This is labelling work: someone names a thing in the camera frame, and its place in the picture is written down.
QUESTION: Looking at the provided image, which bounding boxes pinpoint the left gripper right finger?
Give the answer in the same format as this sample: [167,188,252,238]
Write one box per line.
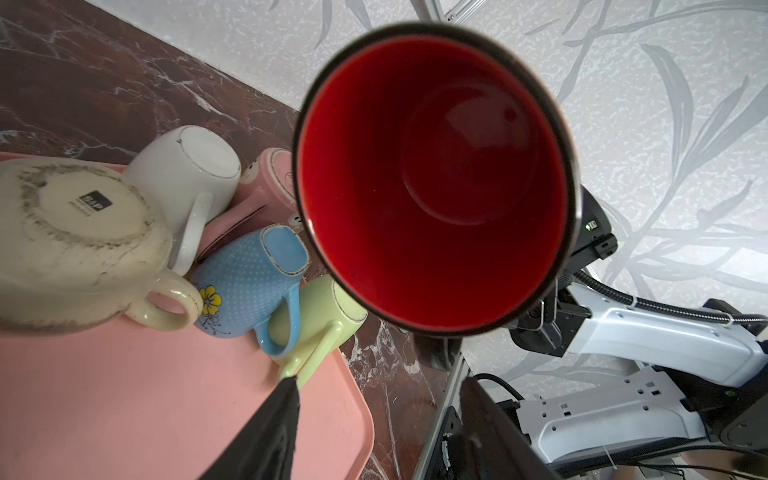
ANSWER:
[460,377,559,480]

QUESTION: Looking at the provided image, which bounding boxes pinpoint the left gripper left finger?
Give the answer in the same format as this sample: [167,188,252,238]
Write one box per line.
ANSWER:
[200,377,300,480]

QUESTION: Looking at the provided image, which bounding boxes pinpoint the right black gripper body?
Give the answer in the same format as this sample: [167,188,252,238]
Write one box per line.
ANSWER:
[509,188,618,357]

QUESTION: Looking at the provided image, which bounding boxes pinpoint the red mug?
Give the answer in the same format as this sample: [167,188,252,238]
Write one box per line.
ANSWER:
[293,22,582,370]

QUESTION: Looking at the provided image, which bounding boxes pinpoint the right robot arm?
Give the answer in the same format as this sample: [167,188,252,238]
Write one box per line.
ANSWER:
[510,193,767,472]

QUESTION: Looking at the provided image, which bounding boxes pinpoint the light green mug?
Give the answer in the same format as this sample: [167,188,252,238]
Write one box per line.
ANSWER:
[273,275,368,387]

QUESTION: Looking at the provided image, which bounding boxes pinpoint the blue dotted mug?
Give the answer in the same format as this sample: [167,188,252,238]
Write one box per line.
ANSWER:
[190,224,310,358]

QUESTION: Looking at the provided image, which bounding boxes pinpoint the pink patterned mug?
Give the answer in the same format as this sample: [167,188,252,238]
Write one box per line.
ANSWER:
[197,148,303,262]

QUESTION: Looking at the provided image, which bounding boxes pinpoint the beige speckled round mug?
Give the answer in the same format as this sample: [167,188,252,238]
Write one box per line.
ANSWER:
[1,157,203,334]

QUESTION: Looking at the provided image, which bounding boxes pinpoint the white mug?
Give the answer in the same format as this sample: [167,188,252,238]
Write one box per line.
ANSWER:
[122,125,241,275]

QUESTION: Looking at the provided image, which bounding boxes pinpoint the pink plastic tray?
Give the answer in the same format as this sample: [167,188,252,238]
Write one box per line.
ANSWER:
[0,151,376,480]

